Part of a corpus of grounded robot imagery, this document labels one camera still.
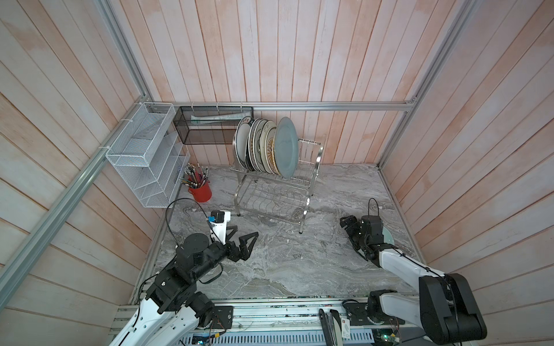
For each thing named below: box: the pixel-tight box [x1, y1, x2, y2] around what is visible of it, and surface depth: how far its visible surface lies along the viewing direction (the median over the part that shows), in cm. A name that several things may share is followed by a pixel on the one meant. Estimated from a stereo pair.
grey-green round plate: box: [274, 116, 300, 179], surface depth 82 cm
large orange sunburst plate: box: [248, 118, 263, 172], surface depth 72 cm
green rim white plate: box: [234, 116, 255, 171], surface depth 78 cm
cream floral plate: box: [258, 119, 277, 175], surface depth 73 cm
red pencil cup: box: [188, 181, 213, 203], surface depth 106 cm
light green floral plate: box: [382, 225, 396, 246], surface depth 92 cm
